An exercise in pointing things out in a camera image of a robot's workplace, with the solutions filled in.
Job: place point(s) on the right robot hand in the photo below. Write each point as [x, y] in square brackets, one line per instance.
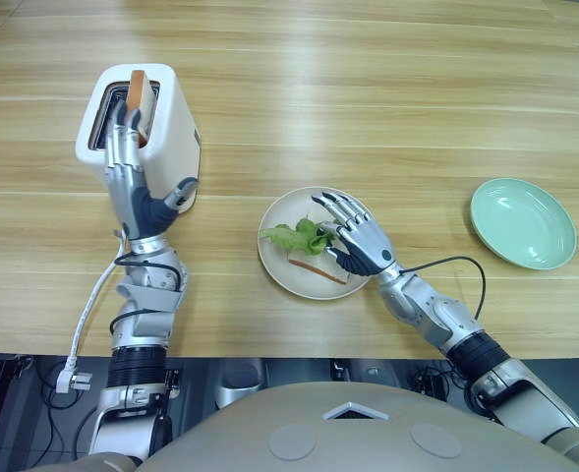
[367, 241]

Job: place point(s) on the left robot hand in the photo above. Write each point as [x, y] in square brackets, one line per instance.
[122, 182]

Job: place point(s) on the green lettuce leaf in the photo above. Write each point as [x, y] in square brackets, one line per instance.
[301, 237]

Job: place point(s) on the cream toaster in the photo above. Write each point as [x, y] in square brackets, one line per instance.
[171, 123]

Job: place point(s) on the bread slice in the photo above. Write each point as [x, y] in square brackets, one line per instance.
[141, 105]
[321, 270]

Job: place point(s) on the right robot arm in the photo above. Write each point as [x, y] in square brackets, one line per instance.
[471, 344]

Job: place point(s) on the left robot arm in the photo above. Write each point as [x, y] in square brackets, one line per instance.
[139, 314]

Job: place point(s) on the cream plate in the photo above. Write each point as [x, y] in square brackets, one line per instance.
[289, 275]

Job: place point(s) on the green plate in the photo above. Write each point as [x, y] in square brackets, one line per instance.
[522, 223]

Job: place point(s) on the robot body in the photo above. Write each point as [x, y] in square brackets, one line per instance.
[358, 432]

